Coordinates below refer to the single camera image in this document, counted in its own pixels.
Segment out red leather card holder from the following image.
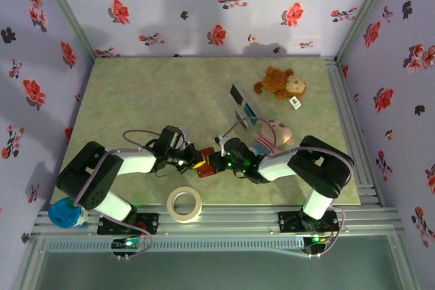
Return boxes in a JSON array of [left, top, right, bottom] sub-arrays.
[[196, 146, 218, 180]]

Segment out clear acrylic card box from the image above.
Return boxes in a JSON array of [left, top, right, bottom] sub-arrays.
[[229, 81, 261, 131]]

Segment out black credit card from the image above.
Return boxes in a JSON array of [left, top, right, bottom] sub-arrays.
[[230, 83, 246, 106]]

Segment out beige masking tape roll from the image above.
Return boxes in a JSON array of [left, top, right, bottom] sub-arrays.
[[166, 186, 204, 225]]

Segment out pink pig plush toy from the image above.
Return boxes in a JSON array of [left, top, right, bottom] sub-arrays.
[[250, 119, 295, 157]]

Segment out brown monkey plush toy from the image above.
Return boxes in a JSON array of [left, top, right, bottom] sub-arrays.
[[254, 67, 307, 101]]

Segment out green circuit board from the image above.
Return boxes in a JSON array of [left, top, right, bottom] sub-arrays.
[[111, 237, 143, 255], [303, 234, 334, 257]]

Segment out blue green toy ball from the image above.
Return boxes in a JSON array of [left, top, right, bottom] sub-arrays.
[[47, 197, 88, 230]]

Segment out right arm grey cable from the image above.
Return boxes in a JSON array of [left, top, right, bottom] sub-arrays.
[[220, 116, 354, 259]]

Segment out long aluminium base rail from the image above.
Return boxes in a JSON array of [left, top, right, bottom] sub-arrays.
[[32, 203, 405, 236]]

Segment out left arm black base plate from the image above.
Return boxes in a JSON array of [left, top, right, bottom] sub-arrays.
[[97, 213, 160, 236]]

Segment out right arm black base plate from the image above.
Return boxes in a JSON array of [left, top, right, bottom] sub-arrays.
[[277, 210, 340, 235]]

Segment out perforated grey cable duct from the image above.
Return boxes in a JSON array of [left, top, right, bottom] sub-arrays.
[[46, 238, 305, 254]]

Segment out aluminium side rail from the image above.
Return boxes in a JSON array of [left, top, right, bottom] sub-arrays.
[[322, 57, 383, 206]]

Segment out grey corner post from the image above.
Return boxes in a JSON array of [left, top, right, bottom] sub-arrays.
[[334, 0, 399, 65], [32, 0, 99, 63]]

